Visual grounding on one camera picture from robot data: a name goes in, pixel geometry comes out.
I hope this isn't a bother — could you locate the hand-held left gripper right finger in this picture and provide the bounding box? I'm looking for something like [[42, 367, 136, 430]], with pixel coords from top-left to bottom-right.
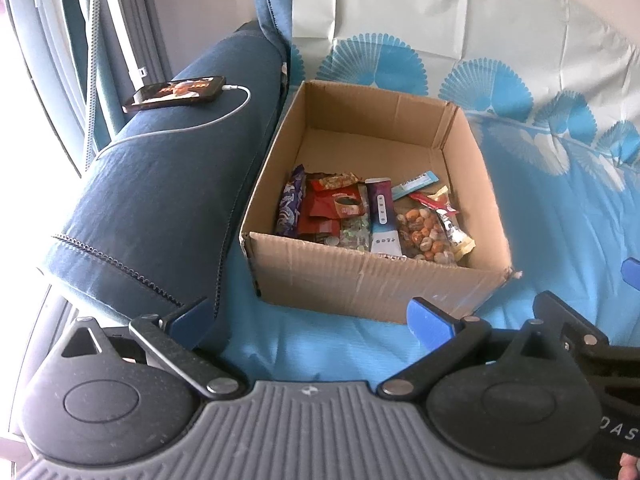
[[377, 297, 566, 402]]

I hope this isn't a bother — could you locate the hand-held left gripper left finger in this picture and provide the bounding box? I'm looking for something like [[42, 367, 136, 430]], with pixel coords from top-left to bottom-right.
[[59, 296, 246, 402]]

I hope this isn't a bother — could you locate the cardboard box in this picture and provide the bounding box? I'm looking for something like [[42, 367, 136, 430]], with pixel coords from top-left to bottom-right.
[[239, 80, 515, 326]]

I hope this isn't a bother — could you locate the clear coated peanut packet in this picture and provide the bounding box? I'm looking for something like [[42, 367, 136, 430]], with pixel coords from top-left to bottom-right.
[[394, 197, 458, 267]]

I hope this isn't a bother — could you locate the yellow white snack bar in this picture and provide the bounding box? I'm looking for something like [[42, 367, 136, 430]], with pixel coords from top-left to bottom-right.
[[424, 185, 476, 262]]

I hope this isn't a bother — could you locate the clear bag of green candies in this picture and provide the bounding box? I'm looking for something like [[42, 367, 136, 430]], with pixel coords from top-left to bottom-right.
[[322, 215, 373, 252]]

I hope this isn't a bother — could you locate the thin red stick packet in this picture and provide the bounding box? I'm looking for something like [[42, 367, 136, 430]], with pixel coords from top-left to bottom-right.
[[411, 191, 458, 216]]

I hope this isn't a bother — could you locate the purple stick packet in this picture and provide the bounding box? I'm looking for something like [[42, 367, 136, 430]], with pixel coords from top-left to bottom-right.
[[364, 176, 404, 257]]

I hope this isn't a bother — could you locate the small light blue packet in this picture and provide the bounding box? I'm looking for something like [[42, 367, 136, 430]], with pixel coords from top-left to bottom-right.
[[391, 170, 441, 202]]

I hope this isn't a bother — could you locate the red coffee packet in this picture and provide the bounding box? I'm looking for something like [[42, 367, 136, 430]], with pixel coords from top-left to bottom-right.
[[306, 180, 372, 221]]

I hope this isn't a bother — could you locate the plain red packet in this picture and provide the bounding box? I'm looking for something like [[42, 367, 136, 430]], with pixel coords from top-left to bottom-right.
[[297, 207, 343, 238]]

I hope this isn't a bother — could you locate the purple snack packet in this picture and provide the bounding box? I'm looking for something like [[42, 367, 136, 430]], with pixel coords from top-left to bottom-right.
[[274, 164, 307, 238]]

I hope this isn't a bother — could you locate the small orange nut packet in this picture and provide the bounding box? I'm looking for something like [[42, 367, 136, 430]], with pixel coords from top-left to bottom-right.
[[316, 172, 362, 192]]

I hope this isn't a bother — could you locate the black smartphone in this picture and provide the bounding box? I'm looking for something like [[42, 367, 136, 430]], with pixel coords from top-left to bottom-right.
[[122, 76, 227, 113]]

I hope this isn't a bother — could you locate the blue fan-print sofa cover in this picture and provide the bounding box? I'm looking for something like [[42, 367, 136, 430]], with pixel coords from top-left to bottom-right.
[[220, 0, 640, 396]]

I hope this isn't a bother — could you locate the grey curtain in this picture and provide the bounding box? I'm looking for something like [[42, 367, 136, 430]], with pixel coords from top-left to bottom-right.
[[0, 0, 171, 176]]

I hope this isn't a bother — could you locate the white charging cable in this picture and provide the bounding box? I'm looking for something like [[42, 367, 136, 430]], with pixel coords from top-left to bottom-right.
[[85, 85, 251, 171]]

